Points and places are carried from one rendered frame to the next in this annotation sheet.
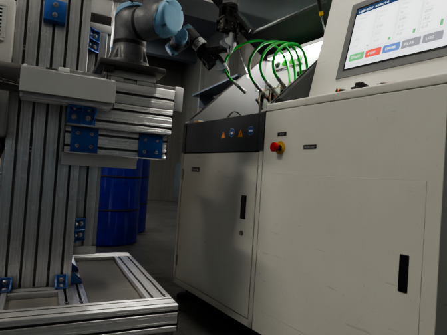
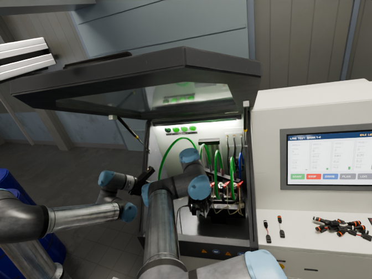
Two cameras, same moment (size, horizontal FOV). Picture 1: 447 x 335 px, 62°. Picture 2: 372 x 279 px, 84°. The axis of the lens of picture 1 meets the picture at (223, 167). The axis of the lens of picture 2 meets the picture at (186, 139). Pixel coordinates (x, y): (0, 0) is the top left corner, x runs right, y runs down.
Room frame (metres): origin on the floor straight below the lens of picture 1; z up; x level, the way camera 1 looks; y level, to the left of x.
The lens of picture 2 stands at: (1.17, 0.38, 2.01)
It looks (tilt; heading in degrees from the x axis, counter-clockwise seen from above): 30 degrees down; 324
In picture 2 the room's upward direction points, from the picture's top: 13 degrees counter-clockwise
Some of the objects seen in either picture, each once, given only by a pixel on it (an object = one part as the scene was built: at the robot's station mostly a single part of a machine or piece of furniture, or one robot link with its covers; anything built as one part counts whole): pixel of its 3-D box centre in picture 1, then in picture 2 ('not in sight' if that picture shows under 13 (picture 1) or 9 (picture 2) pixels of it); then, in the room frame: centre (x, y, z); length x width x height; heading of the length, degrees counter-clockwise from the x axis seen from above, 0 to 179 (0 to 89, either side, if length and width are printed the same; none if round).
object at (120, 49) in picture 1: (128, 56); not in sight; (1.36, 0.37, 1.09); 0.15 x 0.15 x 0.10
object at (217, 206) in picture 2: not in sight; (218, 210); (1.85, -0.24, 0.91); 0.34 x 0.10 x 0.15; 34
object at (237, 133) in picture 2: not in sight; (234, 148); (1.90, -0.53, 1.20); 0.13 x 0.03 x 0.31; 34
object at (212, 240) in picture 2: (220, 135); (195, 246); (1.81, 0.02, 0.87); 0.62 x 0.04 x 0.16; 34
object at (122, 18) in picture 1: (132, 24); not in sight; (1.35, 0.37, 1.20); 0.13 x 0.12 x 0.14; 58
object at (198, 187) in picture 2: not in sight; (192, 182); (1.60, 0.09, 1.54); 0.11 x 0.11 x 0.08; 58
